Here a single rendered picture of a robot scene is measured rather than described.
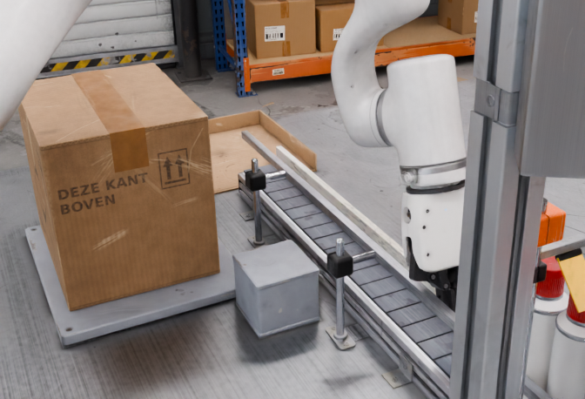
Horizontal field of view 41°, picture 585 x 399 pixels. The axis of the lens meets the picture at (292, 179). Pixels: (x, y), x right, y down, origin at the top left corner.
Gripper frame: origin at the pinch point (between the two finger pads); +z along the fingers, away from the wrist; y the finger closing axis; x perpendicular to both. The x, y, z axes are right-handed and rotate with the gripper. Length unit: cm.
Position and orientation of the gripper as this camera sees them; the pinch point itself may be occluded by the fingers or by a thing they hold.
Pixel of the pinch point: (449, 301)
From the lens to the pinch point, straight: 104.6
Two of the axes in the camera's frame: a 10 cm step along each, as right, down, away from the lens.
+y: 8.9, -1.9, 4.1
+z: 1.5, 9.8, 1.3
